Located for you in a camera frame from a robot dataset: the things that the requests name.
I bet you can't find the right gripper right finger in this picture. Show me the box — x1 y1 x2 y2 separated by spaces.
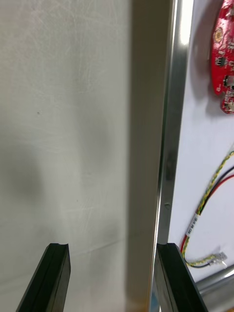
154 242 204 312

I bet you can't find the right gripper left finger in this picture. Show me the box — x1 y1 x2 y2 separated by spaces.
16 243 72 312

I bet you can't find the red green-yellow wire harness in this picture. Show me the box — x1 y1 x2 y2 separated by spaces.
179 150 234 269

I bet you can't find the round red circuit board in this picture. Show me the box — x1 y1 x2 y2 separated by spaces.
211 0 234 115

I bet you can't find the white sheet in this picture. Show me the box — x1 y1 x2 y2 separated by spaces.
170 0 234 281

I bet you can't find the steel tray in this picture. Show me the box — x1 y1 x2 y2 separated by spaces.
126 0 234 312

